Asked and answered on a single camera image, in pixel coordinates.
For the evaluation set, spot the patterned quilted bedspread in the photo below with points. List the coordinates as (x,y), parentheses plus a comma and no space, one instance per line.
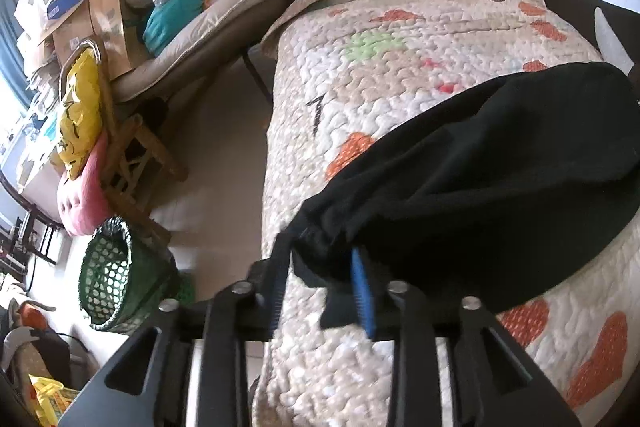
(350,71)

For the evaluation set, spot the black pants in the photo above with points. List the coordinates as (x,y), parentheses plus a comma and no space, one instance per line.
(501,192)

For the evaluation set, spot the blue curtain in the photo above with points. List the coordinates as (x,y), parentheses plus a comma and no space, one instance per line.
(12,62)

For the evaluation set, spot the yellow plush toy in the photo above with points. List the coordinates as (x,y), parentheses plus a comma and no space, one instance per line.
(79,113)

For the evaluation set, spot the brown paper bag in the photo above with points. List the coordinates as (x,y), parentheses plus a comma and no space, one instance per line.
(117,26)

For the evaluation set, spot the green mesh waste basket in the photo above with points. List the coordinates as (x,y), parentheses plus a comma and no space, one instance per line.
(124,275)

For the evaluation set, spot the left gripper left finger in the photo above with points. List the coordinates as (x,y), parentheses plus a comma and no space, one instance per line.
(187,365)

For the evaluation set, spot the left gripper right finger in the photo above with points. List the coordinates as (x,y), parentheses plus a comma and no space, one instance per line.
(456,365)

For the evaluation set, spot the pink cushion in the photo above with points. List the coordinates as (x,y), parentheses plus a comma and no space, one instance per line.
(82,204)

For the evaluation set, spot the wooden chair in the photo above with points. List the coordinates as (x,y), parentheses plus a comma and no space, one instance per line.
(131,145)

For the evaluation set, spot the beige lounge cushion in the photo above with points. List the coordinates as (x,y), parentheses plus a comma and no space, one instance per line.
(213,39)

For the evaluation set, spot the teal folded cloth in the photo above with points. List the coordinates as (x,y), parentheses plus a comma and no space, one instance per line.
(166,21)

